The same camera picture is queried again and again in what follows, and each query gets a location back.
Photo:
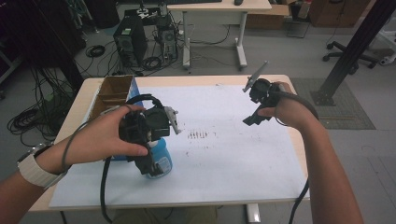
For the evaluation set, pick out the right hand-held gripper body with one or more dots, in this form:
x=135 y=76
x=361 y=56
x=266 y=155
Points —
x=263 y=91

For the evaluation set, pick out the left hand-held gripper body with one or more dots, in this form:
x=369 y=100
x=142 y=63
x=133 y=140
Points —
x=149 y=123

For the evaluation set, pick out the blue bottle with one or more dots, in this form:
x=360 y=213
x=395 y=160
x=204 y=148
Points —
x=162 y=154

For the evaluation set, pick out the blue cardboard box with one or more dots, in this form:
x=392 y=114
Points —
x=113 y=90

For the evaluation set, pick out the person's right hand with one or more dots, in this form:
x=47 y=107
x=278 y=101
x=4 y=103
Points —
x=292 y=112

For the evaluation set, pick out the person's left hand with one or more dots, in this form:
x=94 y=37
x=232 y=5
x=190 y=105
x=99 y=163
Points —
x=93 y=140

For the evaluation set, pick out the person's legs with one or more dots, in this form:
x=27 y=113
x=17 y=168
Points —
x=162 y=216

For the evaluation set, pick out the light wooden table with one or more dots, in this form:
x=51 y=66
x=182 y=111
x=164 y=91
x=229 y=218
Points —
x=174 y=80

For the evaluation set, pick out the white table mat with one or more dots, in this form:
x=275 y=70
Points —
x=224 y=161

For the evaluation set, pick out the brown cardboard box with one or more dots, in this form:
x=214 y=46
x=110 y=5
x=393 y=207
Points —
x=267 y=17

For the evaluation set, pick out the grey floor mat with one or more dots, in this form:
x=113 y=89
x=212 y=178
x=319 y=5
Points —
x=342 y=115

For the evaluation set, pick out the black computer tower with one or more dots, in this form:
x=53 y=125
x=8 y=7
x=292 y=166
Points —
x=129 y=40

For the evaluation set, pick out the open computer case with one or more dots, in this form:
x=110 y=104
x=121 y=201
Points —
x=167 y=39

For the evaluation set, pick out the black office chair base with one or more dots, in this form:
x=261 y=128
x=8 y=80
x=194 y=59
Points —
x=348 y=56

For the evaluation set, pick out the black computer mouse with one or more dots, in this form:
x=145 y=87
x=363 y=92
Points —
x=238 y=2

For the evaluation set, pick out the white table leg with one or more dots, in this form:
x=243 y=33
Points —
x=252 y=214

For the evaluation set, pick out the white desk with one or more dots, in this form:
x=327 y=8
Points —
x=218 y=6

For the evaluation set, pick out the black metal pillar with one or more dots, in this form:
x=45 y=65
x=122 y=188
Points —
x=351 y=53

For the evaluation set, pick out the wooden cabinet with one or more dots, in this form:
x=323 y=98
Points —
x=339 y=12

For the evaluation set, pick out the black keyboard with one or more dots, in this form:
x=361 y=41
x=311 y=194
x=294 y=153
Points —
x=193 y=1

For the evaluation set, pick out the black curtain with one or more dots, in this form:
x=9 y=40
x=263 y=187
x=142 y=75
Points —
x=40 y=34

